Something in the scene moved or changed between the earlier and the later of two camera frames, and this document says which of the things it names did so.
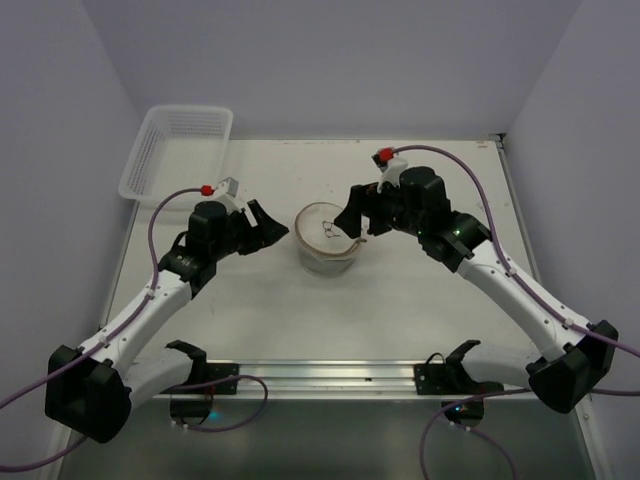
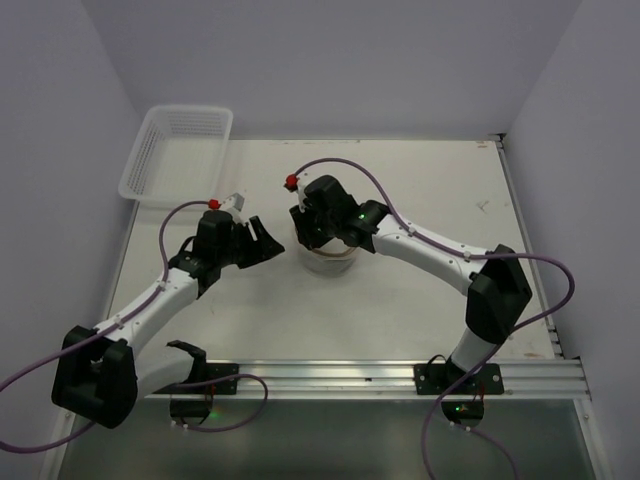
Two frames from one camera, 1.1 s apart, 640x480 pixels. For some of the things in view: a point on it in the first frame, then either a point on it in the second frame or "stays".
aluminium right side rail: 519,209 stays
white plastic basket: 179,149 stays
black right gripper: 373,209 → 308,226
